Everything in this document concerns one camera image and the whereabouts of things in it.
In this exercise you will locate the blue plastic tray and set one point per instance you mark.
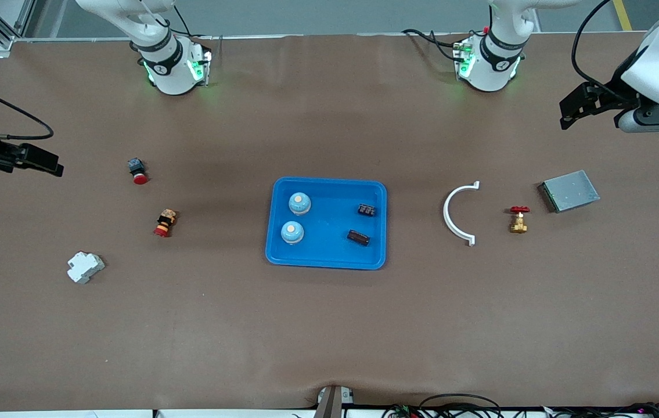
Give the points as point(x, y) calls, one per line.
point(329, 249)

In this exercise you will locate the red yellow push button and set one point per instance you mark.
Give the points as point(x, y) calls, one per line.
point(165, 223)

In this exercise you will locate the aluminium frame profile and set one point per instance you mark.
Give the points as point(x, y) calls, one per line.
point(4, 29)

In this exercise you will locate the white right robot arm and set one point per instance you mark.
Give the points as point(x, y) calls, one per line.
point(169, 75)

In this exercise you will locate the grey metal camera bracket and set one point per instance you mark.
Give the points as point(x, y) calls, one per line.
point(334, 400)

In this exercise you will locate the grey metal power supply box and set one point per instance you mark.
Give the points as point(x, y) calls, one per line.
point(570, 190)

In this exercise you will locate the scuffed light blue desk bell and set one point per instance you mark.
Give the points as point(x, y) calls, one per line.
point(299, 203)

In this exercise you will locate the red emergency stop button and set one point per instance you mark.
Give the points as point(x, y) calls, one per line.
point(139, 174)

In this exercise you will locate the brass valve red handwheel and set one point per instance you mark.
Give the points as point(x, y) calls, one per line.
point(518, 223)

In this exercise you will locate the white circuit breaker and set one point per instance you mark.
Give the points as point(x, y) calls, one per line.
point(85, 267)

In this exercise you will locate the dark brown cylindrical capacitor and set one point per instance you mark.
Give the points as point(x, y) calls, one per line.
point(358, 237)

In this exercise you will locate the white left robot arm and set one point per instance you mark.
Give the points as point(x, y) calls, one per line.
point(494, 69)

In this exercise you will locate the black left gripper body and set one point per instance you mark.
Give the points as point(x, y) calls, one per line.
point(612, 94)

